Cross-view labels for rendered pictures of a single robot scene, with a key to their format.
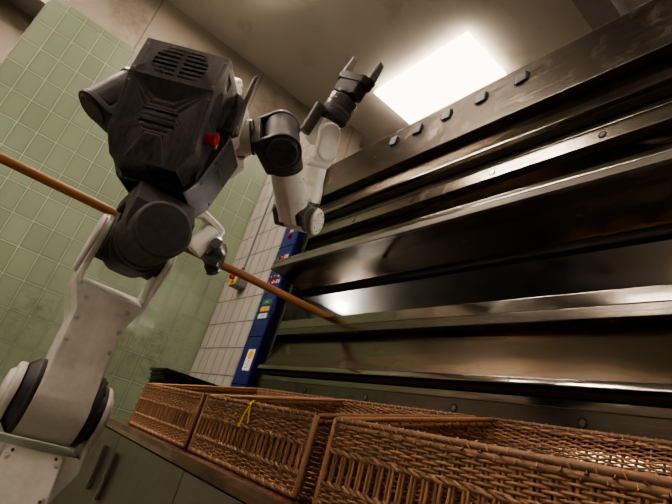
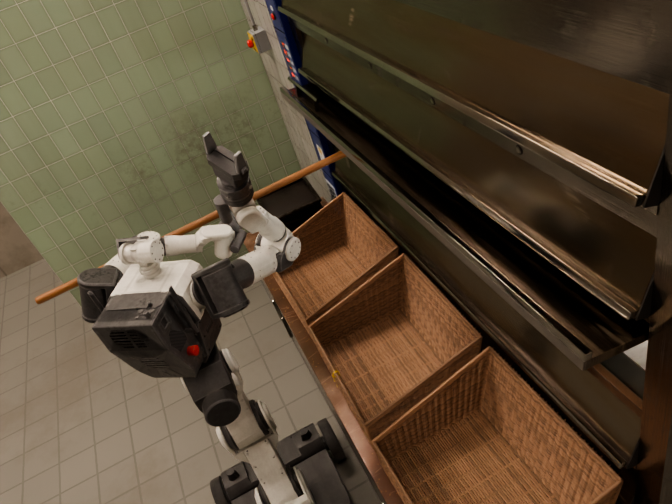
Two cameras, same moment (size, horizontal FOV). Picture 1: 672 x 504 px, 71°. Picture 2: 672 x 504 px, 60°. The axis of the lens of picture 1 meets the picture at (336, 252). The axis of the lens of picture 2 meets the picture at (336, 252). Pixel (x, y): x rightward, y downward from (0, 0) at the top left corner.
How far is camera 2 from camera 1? 177 cm
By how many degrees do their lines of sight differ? 63
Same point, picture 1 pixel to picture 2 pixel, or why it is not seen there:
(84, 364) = (241, 420)
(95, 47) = not seen: outside the picture
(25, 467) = (257, 452)
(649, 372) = (565, 385)
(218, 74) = (157, 338)
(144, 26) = not seen: outside the picture
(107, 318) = not seen: hidden behind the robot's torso
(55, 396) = (244, 439)
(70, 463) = (271, 437)
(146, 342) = (231, 127)
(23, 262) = (98, 156)
